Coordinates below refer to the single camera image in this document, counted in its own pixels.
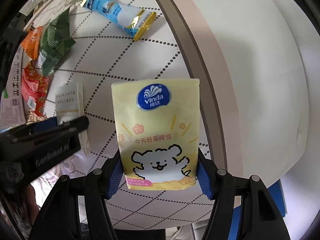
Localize white paper packet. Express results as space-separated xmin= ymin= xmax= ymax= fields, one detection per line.
xmin=54 ymin=80 xmax=91 ymax=156

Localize red snack packet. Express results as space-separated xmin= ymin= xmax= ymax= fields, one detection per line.
xmin=21 ymin=60 xmax=49 ymax=116

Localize yellow Vinda tissue pack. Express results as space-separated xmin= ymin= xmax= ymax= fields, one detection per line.
xmin=111 ymin=79 xmax=201 ymax=191

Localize orange snack packet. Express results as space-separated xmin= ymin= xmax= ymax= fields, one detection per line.
xmin=21 ymin=26 xmax=43 ymax=60

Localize green snack packet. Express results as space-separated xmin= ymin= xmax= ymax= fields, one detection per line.
xmin=37 ymin=8 xmax=75 ymax=76

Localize blue Nestle milk powder pouch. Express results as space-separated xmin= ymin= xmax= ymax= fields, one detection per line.
xmin=80 ymin=0 xmax=156 ymax=41

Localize open cardboard box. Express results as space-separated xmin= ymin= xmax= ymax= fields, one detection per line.
xmin=0 ymin=46 xmax=25 ymax=131

